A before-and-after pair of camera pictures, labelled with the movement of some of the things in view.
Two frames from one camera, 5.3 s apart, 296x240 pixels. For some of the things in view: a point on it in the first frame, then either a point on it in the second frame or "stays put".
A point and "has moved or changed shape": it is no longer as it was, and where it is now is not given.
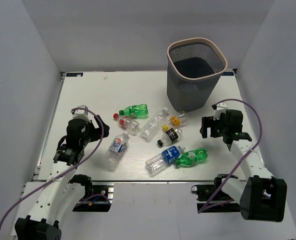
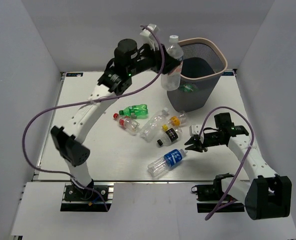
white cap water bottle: (118, 146) -> (171, 82)
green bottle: (140, 111) stays put
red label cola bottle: (127, 124) stays put
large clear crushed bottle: (152, 125) stays put
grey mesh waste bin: (194, 66) stays put
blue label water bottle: (157, 163) has moved or changed shape
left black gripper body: (93, 134) -> (148, 60)
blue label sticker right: (227, 73) stays put
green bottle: (191, 158) -> (190, 88)
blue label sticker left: (75, 74) stays put
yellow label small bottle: (179, 120) stays put
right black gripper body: (217, 127) -> (212, 138)
